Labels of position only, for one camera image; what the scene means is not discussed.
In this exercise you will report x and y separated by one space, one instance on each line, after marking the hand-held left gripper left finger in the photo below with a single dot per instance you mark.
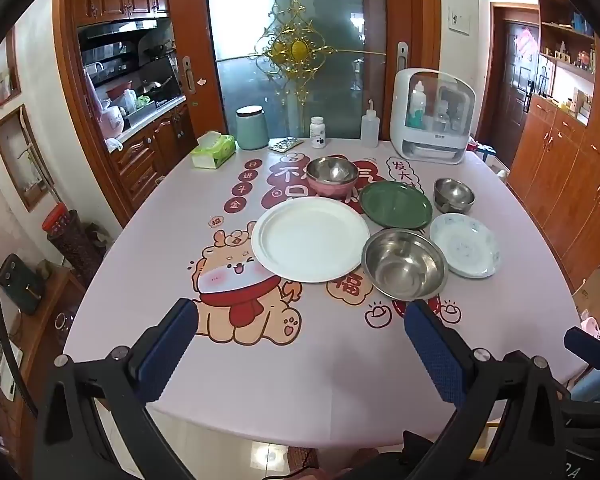
167 355

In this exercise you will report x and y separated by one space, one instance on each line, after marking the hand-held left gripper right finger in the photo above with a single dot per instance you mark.
435 355

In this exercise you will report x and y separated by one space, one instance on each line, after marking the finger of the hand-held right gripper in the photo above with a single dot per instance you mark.
587 347

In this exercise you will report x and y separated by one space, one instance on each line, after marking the large steel bowl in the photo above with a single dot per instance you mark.
402 265

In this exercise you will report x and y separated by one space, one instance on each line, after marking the small white floral plate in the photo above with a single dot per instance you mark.
467 247

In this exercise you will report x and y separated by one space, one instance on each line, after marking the green plate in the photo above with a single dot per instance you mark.
392 205

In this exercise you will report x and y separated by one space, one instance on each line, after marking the small steel bowl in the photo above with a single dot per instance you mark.
452 192

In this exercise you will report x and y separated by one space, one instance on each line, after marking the large white plate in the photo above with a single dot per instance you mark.
310 240

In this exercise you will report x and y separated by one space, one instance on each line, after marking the pink steel-lined bowl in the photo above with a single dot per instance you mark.
330 187

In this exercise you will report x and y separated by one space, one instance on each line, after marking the pink stool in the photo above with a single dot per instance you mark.
591 329

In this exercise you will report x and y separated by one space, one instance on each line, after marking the dark patterned bin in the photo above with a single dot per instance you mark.
77 250

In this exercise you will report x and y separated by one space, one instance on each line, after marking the red basket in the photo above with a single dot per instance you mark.
55 217

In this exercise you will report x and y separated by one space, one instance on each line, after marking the wooden lower kitchen cabinet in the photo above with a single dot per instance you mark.
145 155

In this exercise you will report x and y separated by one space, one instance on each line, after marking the green tissue pack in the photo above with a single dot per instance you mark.
212 152

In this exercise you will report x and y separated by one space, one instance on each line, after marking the white bottle steriliser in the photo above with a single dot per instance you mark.
402 130

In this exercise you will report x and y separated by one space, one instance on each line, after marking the clear squeeze bottle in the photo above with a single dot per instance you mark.
369 132

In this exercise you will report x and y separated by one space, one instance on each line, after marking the pink kettle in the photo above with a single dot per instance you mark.
111 122

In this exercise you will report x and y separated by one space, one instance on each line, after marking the mint green canister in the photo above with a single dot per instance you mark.
252 130

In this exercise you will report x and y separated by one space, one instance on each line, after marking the foil blister pack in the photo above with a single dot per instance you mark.
285 144

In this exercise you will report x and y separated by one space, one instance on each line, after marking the white bottle teal base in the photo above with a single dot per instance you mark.
417 107

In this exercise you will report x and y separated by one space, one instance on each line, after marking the white pill bottle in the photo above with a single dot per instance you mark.
318 135

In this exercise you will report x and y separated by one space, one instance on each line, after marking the dark brown entrance door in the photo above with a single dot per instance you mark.
517 90

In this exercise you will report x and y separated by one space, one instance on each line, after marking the wooden display shelf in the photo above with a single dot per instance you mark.
570 45

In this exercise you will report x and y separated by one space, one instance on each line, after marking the frosted glass door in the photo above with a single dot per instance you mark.
240 20

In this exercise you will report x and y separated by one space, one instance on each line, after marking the tall wooden cabinet wall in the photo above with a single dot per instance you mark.
560 185

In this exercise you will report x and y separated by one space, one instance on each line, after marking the large wooden wall niche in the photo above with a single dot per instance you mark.
20 160

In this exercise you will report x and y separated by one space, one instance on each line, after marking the small wooden wall niche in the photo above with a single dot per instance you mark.
2 75

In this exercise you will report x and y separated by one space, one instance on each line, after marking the white light switch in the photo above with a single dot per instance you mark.
459 21

